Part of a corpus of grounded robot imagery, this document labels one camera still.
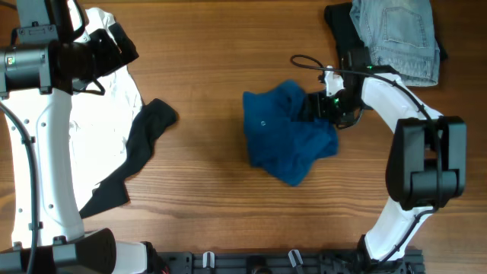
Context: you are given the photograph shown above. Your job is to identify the blue t-shirt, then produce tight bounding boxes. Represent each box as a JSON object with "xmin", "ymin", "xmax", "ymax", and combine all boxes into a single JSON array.
[{"xmin": 243, "ymin": 80, "xmax": 339, "ymax": 186}]

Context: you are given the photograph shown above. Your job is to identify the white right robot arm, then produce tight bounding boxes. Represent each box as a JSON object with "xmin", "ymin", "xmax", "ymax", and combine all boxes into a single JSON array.
[{"xmin": 308, "ymin": 48, "xmax": 466, "ymax": 270}]

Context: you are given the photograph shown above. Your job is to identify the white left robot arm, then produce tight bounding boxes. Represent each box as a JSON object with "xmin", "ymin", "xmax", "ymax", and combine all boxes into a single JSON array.
[{"xmin": 1, "ymin": 1, "xmax": 158, "ymax": 273}]

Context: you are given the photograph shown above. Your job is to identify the folded black garment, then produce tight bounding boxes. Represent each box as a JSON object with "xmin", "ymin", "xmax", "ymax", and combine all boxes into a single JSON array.
[{"xmin": 324, "ymin": 2, "xmax": 447, "ymax": 62}]

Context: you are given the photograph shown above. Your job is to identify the black garment under white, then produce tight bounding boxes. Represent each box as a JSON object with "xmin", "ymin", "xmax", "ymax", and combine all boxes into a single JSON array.
[{"xmin": 79, "ymin": 98, "xmax": 177, "ymax": 218}]

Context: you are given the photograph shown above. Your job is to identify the light blue denim jeans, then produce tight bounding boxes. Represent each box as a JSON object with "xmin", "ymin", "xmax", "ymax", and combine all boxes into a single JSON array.
[{"xmin": 349, "ymin": 0, "xmax": 441, "ymax": 87}]

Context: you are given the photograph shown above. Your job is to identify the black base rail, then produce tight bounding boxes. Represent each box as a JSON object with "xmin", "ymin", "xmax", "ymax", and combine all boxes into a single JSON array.
[{"xmin": 159, "ymin": 250, "xmax": 426, "ymax": 274}]

